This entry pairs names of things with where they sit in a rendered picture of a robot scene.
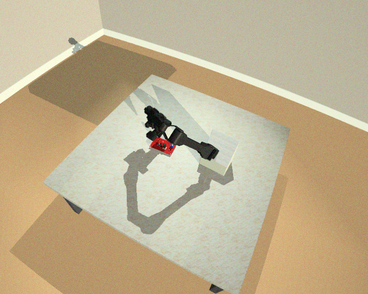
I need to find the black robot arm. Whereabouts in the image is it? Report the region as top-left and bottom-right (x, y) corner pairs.
(144, 106), (219, 161)

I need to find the red circuit board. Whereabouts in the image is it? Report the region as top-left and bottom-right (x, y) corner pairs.
(150, 137), (176, 155)

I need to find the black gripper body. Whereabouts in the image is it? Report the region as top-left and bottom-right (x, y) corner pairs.
(146, 119), (172, 141)

